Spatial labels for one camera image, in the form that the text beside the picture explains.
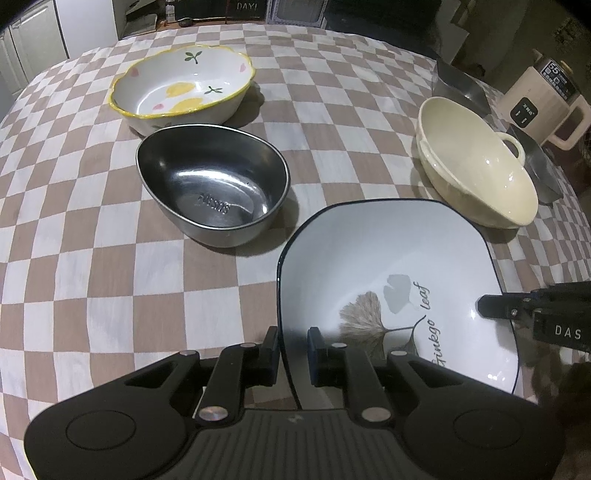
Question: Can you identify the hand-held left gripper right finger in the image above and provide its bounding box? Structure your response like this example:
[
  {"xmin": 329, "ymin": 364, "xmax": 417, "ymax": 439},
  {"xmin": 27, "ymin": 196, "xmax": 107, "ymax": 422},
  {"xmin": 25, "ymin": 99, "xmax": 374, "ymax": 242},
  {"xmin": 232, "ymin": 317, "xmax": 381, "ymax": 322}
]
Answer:
[{"xmin": 307, "ymin": 326, "xmax": 466, "ymax": 424}]

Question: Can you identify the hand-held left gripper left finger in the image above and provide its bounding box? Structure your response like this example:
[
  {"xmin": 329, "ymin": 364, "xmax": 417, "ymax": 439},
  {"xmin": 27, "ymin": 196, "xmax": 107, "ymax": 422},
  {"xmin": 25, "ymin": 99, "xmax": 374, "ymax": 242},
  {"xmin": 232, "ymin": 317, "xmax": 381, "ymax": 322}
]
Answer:
[{"xmin": 122, "ymin": 326, "xmax": 280, "ymax": 424}]

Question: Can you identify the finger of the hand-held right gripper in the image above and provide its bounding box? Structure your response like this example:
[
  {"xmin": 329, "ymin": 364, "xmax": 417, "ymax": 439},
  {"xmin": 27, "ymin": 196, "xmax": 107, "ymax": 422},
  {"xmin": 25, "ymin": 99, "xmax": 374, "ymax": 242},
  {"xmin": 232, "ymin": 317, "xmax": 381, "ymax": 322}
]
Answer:
[{"xmin": 477, "ymin": 291, "xmax": 536, "ymax": 326}]

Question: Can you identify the white square plate black rim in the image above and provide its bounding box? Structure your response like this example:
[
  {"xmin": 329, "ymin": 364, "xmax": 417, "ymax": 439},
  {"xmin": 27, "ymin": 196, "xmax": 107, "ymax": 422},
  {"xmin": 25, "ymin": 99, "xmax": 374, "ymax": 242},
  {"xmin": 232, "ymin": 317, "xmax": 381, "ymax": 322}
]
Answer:
[{"xmin": 276, "ymin": 198, "xmax": 522, "ymax": 411}]

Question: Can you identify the cream bowl with handles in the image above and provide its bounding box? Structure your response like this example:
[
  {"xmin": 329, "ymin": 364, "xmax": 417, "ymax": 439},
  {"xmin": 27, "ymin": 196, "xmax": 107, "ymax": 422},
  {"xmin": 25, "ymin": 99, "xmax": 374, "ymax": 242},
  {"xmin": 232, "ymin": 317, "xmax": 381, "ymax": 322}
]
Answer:
[{"xmin": 416, "ymin": 96, "xmax": 540, "ymax": 228}]

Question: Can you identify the steel oval bowl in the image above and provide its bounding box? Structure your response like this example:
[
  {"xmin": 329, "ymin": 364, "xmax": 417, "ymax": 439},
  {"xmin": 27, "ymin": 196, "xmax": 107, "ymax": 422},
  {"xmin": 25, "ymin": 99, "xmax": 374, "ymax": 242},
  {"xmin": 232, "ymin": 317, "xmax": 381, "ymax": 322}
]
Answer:
[{"xmin": 135, "ymin": 124, "xmax": 291, "ymax": 245}]

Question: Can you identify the floral bowl yellow rim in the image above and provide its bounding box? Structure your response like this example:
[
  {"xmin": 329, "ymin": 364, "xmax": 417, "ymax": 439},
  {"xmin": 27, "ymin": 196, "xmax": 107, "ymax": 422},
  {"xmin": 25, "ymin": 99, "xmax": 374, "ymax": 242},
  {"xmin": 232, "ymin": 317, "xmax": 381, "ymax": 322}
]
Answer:
[{"xmin": 108, "ymin": 45, "xmax": 256, "ymax": 137}]

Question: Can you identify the cream electric kettle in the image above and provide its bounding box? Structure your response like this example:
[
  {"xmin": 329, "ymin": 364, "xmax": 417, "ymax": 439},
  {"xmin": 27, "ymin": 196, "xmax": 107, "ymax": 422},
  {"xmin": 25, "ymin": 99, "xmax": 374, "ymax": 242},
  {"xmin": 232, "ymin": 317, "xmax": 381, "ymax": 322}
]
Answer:
[{"xmin": 501, "ymin": 48, "xmax": 591, "ymax": 151}]

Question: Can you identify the brown white checkered tablecloth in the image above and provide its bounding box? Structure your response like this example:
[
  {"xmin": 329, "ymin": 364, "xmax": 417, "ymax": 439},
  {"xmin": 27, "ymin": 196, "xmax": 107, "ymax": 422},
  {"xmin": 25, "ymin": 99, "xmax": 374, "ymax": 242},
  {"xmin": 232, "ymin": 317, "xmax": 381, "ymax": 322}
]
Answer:
[{"xmin": 0, "ymin": 21, "xmax": 591, "ymax": 480}]

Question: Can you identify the dark sofa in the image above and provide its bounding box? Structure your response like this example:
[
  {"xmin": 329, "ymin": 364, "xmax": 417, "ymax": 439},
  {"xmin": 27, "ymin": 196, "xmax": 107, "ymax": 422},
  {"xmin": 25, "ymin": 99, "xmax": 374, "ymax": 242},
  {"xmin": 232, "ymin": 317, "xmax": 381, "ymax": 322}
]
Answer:
[{"xmin": 323, "ymin": 0, "xmax": 444, "ymax": 58}]

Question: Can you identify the white box with window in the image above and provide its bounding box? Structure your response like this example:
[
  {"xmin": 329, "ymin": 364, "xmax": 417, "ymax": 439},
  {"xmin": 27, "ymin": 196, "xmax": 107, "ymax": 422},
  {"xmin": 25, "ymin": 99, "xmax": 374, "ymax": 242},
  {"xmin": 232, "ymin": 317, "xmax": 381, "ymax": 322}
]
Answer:
[{"xmin": 267, "ymin": 0, "xmax": 329, "ymax": 28}]

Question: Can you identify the black sign board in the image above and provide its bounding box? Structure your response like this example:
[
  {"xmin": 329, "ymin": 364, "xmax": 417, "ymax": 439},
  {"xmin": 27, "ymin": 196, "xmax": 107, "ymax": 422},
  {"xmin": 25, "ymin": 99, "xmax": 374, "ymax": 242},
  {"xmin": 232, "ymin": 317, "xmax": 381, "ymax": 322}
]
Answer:
[{"xmin": 222, "ymin": 0, "xmax": 269, "ymax": 21}]

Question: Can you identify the white refrigerator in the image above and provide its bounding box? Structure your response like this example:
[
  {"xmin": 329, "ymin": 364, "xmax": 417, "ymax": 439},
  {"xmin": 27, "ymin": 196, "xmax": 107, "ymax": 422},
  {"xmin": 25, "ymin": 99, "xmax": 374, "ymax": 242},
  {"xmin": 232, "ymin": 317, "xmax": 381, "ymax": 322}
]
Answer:
[{"xmin": 55, "ymin": 0, "xmax": 131, "ymax": 60}]

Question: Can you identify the white cabinet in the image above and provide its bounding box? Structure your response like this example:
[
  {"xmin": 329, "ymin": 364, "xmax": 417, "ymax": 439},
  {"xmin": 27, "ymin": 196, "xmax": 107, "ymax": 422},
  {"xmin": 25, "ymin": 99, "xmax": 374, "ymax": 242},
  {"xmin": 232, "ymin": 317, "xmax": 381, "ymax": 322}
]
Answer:
[{"xmin": 0, "ymin": 0, "xmax": 70, "ymax": 109}]

